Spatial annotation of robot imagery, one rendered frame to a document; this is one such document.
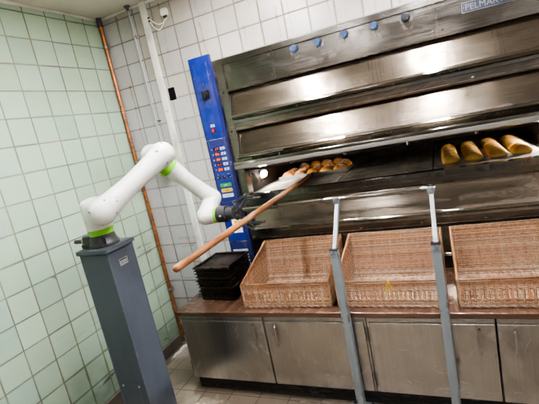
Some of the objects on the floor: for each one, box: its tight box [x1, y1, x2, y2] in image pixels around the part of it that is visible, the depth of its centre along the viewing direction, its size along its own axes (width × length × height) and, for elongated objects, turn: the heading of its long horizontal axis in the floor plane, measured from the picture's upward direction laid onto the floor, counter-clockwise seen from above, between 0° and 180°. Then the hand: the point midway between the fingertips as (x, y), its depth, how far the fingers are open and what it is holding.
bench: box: [176, 265, 539, 404], centre depth 239 cm, size 56×242×58 cm, turn 114°
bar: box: [241, 185, 461, 404], centre depth 222 cm, size 31×127×118 cm, turn 114°
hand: (260, 209), depth 217 cm, fingers open, 13 cm apart
